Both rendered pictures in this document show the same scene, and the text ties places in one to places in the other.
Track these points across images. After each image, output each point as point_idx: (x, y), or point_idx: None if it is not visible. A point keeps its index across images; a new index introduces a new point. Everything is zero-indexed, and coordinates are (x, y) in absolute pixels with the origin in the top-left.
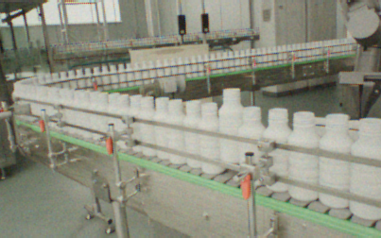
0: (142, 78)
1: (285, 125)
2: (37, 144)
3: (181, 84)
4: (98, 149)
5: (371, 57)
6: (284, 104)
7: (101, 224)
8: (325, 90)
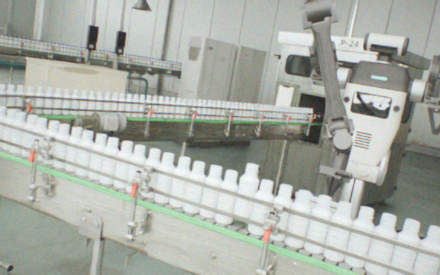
0: (79, 108)
1: (290, 196)
2: None
3: (122, 124)
4: (101, 189)
5: (341, 160)
6: (196, 156)
7: None
8: (239, 148)
